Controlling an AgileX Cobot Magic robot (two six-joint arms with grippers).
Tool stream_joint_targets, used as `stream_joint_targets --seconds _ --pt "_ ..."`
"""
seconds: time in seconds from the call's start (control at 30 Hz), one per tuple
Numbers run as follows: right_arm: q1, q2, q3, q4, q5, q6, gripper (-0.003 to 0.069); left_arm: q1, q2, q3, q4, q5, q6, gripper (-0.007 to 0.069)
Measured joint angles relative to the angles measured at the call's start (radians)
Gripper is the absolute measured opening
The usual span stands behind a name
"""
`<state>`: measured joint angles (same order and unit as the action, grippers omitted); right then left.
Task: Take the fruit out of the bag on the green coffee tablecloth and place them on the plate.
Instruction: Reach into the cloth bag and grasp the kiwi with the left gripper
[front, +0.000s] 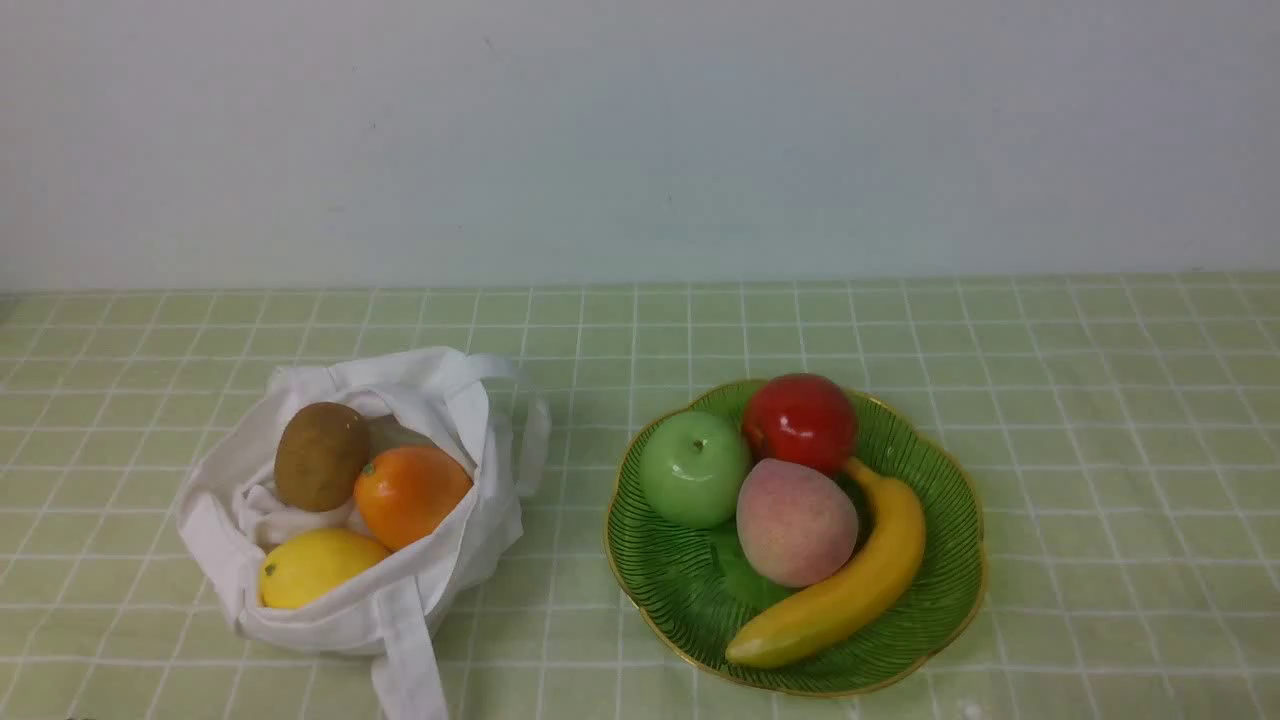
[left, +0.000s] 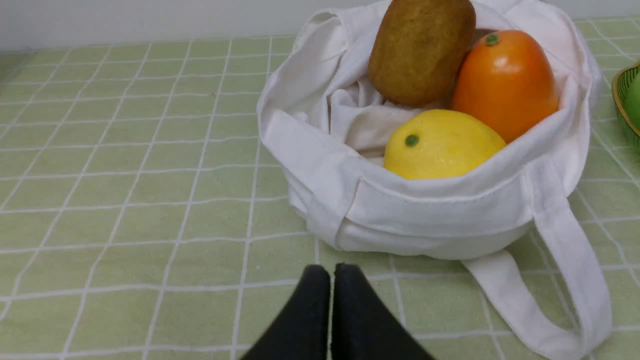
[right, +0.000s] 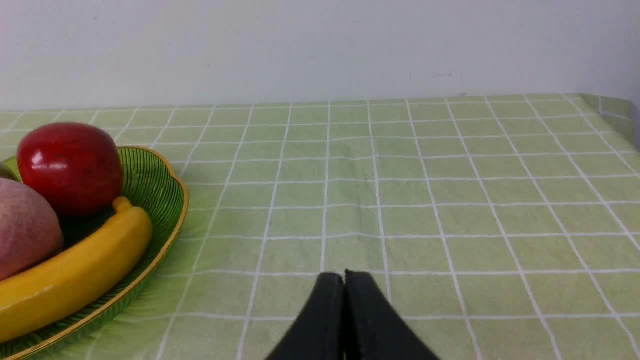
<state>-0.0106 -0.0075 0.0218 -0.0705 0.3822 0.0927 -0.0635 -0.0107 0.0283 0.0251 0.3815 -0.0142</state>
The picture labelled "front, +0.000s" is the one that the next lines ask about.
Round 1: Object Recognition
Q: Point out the brown kiwi fruit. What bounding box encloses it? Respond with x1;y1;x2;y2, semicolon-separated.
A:
273;402;371;512

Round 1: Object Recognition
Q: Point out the pink peach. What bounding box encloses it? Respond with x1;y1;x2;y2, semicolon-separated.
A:
736;459;860;588

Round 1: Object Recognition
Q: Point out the green checkered tablecloth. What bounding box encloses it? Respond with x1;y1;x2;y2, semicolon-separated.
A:
1;274;1279;719

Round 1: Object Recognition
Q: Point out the green leaf-shaped plate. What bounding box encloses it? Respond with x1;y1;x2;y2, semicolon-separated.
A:
604;389;989;698

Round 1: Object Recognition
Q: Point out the orange fruit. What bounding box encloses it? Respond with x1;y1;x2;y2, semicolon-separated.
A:
353;446;474;552

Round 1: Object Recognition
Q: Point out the green apple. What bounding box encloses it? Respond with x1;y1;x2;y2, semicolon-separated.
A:
637;410;753;529

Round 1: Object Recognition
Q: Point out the white cloth bag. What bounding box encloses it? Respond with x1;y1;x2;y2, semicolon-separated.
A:
175;346;552;719

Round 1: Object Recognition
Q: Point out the yellow banana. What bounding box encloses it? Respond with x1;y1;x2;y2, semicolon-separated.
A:
724;457;925;667

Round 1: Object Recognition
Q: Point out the red apple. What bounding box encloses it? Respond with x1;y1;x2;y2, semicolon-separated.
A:
742;373;859;475

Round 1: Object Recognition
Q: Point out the yellow lemon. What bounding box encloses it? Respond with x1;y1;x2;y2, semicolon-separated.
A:
259;528;390;610

